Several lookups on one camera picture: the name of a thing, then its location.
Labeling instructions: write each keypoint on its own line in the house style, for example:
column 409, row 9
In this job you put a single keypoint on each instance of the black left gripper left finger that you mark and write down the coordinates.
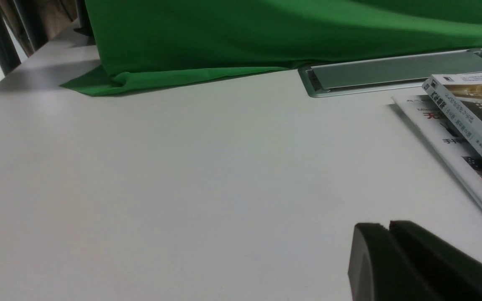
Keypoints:
column 380, row 271

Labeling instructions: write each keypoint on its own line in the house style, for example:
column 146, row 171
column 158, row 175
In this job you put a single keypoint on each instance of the metal desk cable hatch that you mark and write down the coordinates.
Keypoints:
column 368, row 76

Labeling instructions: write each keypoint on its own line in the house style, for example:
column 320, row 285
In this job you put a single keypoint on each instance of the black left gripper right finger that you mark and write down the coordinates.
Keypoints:
column 451, row 273

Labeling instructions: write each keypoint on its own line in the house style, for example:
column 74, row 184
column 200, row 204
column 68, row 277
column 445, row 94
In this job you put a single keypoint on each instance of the green backdrop cloth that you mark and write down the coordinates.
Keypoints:
column 149, row 44

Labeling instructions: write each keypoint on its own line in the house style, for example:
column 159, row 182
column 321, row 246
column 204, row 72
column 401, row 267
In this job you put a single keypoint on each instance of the thin white magazine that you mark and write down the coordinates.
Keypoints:
column 455, row 151

